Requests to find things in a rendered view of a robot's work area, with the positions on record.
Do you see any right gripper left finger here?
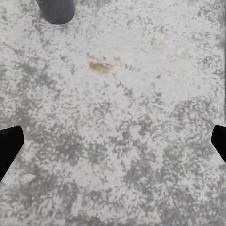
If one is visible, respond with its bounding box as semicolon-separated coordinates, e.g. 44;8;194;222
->
0;125;24;181

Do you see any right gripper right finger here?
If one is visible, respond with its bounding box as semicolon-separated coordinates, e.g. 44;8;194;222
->
211;125;226;163

